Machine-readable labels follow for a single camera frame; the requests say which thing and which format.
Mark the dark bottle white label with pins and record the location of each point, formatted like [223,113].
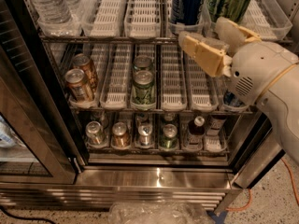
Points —
[215,124]

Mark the gold can shelf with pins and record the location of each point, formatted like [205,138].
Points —
[79,85]
[86,64]

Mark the green can shelf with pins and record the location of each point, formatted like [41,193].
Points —
[233,10]
[143,86]
[142,62]
[169,136]

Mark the blue can middle shelf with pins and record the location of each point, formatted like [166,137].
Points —
[231,101]

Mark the blue pepsi can top shelf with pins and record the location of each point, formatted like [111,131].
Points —
[185,15]

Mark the silver red can bottom shelf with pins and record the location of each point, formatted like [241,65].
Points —
[145,134]

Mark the green can top shelf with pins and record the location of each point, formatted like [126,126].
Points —
[233,10]

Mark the gold can rear middle shelf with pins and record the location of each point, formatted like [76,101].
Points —
[86,64]

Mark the brown bottle white cap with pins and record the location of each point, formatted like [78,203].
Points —
[195,133]

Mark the green can front middle shelf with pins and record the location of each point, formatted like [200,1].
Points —
[143,86]

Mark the steel fridge cabinet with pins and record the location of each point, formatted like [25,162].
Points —
[112,33]

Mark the green can bottom shelf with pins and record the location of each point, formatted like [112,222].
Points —
[169,136]

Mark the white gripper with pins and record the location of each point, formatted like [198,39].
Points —
[260,72]

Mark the green can rear middle shelf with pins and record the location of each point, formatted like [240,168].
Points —
[142,62]

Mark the clear water bottle front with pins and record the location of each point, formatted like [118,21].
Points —
[52,11]

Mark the copper can bottom shelf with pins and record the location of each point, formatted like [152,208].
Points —
[121,135]

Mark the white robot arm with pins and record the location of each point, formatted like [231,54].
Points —
[279,101]

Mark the glass fridge door left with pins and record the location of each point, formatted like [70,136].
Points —
[38,133]

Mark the silver can bottom shelf left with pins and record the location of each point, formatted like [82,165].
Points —
[95,133]

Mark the clear plastic bag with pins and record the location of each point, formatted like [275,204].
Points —
[157,213]

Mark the gold can front middle shelf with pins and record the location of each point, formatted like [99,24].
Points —
[79,85]

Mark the steel fridge door right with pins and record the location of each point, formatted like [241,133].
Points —
[262,160]

